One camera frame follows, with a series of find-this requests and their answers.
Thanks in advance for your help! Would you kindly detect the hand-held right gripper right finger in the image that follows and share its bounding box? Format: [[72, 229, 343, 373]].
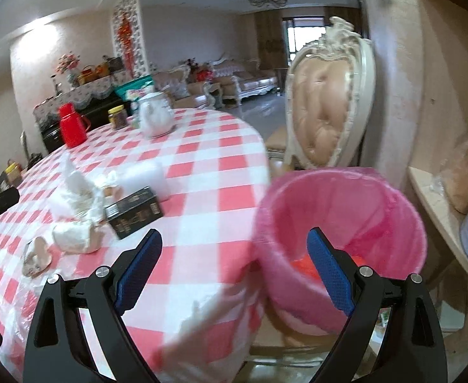
[[306, 227, 448, 383]]

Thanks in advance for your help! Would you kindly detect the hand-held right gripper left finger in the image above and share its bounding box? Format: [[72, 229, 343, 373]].
[[24, 228, 163, 383]]

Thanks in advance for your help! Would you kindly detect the black cardboard box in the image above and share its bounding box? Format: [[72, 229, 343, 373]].
[[104, 186, 165, 241]]

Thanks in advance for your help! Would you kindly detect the pink lined trash bin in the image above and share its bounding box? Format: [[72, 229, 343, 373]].
[[254, 167, 428, 336]]

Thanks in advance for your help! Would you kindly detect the white tissue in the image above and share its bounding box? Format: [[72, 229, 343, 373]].
[[52, 221, 103, 254], [52, 155, 117, 224]]

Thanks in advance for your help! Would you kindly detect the small crumpled wrapper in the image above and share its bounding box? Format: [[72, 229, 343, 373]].
[[22, 236, 53, 278]]

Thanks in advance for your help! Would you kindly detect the red thermos jug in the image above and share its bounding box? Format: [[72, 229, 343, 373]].
[[57, 103, 92, 148]]

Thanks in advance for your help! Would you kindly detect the cream shelf board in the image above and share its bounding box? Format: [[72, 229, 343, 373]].
[[407, 165, 468, 288]]

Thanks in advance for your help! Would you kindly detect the red checkered tablecloth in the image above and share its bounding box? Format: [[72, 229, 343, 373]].
[[0, 108, 272, 383]]

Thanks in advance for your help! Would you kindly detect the black piano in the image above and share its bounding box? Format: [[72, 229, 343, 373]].
[[40, 96, 127, 154]]

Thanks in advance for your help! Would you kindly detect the lace piano cover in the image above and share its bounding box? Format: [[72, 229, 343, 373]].
[[32, 70, 127, 122]]

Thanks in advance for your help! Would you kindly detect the yellow lid glass jar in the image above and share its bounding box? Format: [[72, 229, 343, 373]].
[[107, 105, 128, 130]]

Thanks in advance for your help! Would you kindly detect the white ceramic teapot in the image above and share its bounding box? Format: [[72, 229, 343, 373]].
[[130, 92, 176, 138]]

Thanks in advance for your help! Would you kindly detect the orange woven basket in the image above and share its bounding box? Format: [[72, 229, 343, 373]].
[[77, 65, 98, 85]]

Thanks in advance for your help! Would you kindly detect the pink flower bouquet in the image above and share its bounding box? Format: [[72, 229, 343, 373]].
[[55, 52, 81, 86]]

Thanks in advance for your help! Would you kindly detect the clear bag of brown powder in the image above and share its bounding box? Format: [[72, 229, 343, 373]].
[[431, 138, 468, 214]]

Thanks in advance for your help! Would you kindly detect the cream upholstered chair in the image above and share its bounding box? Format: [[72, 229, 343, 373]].
[[265, 16, 376, 172]]

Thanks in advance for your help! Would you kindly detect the green cardboard box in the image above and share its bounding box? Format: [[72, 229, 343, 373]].
[[114, 75, 155, 102]]

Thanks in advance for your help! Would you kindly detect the cream armchair sofa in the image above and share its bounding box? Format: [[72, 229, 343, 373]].
[[152, 64, 215, 108]]

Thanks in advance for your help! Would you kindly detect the white lattice room divider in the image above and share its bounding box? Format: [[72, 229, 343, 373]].
[[111, 0, 153, 78]]

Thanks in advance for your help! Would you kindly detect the long cream sofa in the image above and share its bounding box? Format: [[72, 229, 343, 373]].
[[208, 54, 278, 104]]

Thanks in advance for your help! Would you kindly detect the balcony window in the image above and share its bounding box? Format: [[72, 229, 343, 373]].
[[282, 16, 324, 66]]

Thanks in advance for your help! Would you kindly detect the brown curtain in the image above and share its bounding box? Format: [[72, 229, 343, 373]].
[[254, 10, 284, 72]]

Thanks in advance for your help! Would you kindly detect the red knot wall ornament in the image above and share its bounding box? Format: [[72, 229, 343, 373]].
[[118, 18, 133, 68]]

